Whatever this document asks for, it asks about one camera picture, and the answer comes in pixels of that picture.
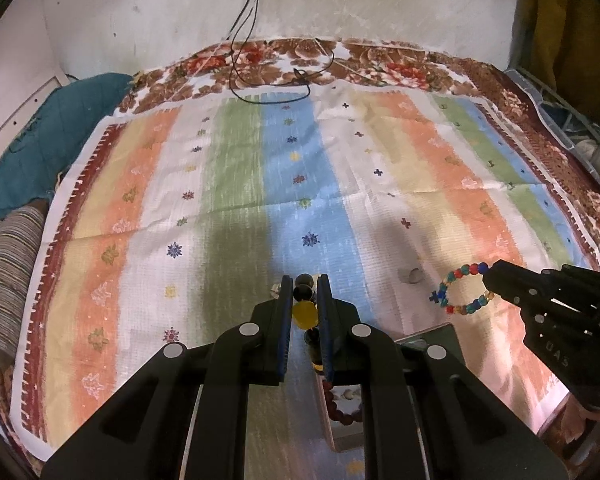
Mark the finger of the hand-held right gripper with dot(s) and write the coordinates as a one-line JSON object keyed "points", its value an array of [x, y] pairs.
{"points": [[510, 280], [575, 280]]}

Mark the grey striped cushion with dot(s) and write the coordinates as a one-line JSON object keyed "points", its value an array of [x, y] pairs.
{"points": [[5, 280]]}

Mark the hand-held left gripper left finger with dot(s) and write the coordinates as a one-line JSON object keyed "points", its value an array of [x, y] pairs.
{"points": [[284, 320]]}

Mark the rectangular metal tin box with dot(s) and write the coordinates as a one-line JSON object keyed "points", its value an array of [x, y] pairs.
{"points": [[425, 335]]}

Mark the mustard yellow garment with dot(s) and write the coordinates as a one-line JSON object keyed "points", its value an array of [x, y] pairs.
{"points": [[570, 25]]}

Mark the white headboard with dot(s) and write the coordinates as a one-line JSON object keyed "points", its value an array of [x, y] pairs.
{"points": [[15, 110]]}

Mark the person's right hand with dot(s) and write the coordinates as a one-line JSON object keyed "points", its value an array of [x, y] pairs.
{"points": [[592, 417]]}

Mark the pastel striped cloth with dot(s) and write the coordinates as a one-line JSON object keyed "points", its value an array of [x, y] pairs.
{"points": [[230, 200]]}

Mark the teal pillow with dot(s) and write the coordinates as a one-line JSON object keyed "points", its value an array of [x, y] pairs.
{"points": [[50, 145]]}

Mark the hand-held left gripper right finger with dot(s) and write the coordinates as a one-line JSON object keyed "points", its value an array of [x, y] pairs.
{"points": [[325, 320]]}

